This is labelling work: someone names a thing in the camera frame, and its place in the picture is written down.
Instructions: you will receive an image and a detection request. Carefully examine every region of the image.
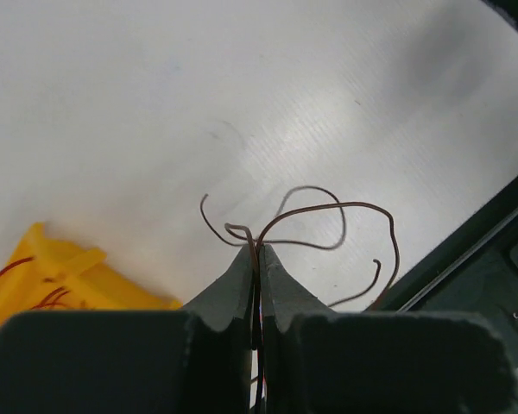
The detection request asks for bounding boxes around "yellow plastic bin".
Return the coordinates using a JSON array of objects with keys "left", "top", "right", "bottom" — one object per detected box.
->
[{"left": 0, "top": 223, "right": 182, "bottom": 327}]

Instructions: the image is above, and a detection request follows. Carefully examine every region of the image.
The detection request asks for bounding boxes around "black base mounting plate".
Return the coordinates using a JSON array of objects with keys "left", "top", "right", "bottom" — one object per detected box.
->
[{"left": 374, "top": 176, "right": 518, "bottom": 367}]

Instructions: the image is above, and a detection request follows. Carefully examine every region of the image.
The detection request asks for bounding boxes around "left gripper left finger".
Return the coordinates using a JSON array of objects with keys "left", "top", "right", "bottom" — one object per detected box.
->
[{"left": 0, "top": 248, "right": 253, "bottom": 413}]

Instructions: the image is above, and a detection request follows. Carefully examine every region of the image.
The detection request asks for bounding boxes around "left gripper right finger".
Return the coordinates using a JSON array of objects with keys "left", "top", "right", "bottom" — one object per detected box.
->
[{"left": 259, "top": 247, "right": 518, "bottom": 413}]

